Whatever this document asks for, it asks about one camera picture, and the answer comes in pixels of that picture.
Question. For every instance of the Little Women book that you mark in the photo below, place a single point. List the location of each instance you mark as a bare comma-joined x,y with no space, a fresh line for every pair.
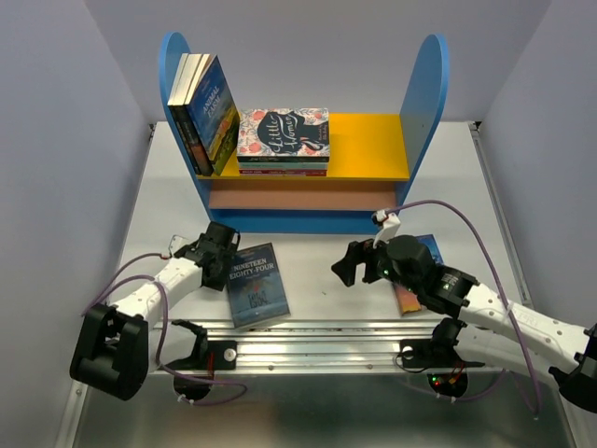
284,134

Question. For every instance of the Animal Farm book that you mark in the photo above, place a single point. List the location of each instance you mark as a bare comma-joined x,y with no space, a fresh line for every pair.
214,112

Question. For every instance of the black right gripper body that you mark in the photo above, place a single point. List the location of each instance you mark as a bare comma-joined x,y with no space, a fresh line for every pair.
379,265

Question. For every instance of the teal spine book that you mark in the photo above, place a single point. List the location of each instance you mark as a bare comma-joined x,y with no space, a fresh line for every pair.
277,165

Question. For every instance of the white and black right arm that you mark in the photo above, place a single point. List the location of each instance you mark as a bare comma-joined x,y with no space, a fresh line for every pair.
512,333

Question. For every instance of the Nineteen Eighty-Four book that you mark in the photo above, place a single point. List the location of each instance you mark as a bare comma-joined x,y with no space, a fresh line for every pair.
255,288

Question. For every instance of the aluminium rail frame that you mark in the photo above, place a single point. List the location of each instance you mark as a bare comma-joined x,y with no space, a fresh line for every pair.
331,328

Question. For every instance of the A Tale of Two Cities book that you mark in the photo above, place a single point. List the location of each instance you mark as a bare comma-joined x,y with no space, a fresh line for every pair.
189,125

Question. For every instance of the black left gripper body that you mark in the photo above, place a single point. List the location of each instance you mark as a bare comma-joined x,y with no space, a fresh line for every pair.
216,283

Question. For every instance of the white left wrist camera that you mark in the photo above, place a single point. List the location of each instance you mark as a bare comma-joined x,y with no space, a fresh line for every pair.
176,242

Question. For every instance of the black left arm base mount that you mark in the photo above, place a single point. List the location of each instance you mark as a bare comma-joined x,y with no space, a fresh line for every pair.
205,355

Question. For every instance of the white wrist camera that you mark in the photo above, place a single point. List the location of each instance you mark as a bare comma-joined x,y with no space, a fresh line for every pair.
388,224
176,242

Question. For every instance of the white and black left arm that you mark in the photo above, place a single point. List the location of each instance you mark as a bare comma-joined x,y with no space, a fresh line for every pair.
127,332

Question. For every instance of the sunset cover book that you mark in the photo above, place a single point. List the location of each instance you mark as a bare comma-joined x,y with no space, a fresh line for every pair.
415,259

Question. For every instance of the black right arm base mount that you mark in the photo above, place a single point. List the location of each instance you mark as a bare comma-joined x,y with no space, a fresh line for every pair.
436,351

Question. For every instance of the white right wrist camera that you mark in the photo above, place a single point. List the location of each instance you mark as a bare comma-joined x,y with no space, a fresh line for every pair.
388,224

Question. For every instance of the blue and yellow bookshelf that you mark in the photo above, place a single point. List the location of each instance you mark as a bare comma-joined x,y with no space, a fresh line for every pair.
378,158

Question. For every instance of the Three Days to See book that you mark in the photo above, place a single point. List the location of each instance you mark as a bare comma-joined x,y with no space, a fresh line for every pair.
174,100

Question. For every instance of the red Roald Dahl book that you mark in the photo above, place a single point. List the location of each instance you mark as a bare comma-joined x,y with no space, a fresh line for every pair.
296,172

